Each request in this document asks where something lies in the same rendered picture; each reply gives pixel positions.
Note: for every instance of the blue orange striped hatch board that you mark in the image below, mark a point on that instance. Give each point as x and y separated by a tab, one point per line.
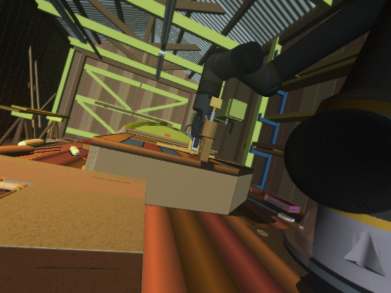
149	146

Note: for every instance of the grey hanging strip lamp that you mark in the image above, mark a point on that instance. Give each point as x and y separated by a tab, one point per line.
163	45

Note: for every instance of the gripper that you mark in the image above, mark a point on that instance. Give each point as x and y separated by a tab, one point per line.
202	103

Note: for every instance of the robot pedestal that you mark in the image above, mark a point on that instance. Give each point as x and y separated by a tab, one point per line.
336	244

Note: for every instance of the brown wooden pole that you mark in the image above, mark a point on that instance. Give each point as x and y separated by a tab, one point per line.
37	91
30	76

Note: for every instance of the brown cream hatch board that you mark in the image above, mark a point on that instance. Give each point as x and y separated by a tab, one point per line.
159	136

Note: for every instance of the lime green wall box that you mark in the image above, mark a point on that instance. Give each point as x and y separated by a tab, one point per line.
238	110

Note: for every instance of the wooden trestle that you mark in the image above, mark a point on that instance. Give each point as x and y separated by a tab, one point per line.
30	111

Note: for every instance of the pink flat bar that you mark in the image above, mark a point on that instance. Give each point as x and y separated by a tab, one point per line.
279	199

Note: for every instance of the wooden board rack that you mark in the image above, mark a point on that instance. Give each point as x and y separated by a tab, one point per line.
91	174

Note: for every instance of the long cream wooden fid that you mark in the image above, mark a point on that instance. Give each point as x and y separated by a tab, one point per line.
30	142

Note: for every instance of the blue lumber rack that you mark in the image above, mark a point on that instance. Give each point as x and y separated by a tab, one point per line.
264	171

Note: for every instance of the short cream wooden fid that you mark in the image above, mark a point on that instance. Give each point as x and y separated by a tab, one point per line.
74	150

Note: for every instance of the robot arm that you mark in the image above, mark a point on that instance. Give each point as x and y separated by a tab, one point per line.
250	67

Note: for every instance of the beige locker mock-up body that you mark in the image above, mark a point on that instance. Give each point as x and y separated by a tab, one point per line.
183	186

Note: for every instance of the magenta small block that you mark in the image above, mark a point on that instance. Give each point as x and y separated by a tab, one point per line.
294	208

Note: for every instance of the white flat block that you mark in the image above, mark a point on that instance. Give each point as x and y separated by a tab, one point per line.
286	217

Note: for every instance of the brown barn door green braces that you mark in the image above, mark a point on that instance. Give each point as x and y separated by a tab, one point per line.
122	91

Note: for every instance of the tan hatch board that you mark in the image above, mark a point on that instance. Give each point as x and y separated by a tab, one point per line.
76	216

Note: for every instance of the orange wooden fid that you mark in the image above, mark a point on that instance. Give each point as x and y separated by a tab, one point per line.
15	150

